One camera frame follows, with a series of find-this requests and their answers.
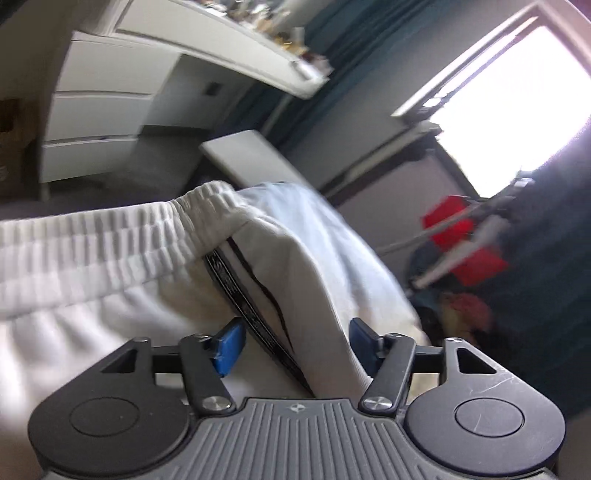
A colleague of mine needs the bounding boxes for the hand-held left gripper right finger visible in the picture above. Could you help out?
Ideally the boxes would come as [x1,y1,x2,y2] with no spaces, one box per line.
[349,318,502,415]

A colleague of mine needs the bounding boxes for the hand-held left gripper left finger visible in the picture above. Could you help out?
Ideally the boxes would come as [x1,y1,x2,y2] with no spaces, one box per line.
[99,318,246,415]

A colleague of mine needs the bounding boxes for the cream white sweatpants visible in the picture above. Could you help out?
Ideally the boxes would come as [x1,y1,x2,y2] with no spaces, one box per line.
[0,181,432,480]

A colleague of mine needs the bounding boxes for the garment steamer stand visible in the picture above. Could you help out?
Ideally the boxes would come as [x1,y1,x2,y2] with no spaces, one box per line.
[379,178,536,291]

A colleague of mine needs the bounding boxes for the red bag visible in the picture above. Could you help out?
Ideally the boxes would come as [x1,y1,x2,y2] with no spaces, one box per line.
[421,196,509,287]

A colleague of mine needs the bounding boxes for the wide blue curtain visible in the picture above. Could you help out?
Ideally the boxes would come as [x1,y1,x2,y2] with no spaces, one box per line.
[485,138,591,416]

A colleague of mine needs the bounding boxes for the white flat board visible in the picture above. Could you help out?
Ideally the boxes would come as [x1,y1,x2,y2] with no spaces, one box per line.
[200,130,325,195]

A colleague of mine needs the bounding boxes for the narrow blue curtain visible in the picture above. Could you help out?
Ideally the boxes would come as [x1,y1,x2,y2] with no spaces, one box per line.
[240,0,536,151]

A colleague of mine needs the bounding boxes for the white drawer unit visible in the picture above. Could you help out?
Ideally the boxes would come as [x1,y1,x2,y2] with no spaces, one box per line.
[39,30,182,186]

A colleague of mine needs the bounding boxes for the dark framed window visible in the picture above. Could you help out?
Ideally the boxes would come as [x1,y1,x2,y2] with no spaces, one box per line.
[392,0,591,200]

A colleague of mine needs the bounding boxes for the group of cosmetic bottles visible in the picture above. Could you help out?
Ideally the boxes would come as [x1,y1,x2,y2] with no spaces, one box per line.
[198,0,334,75]

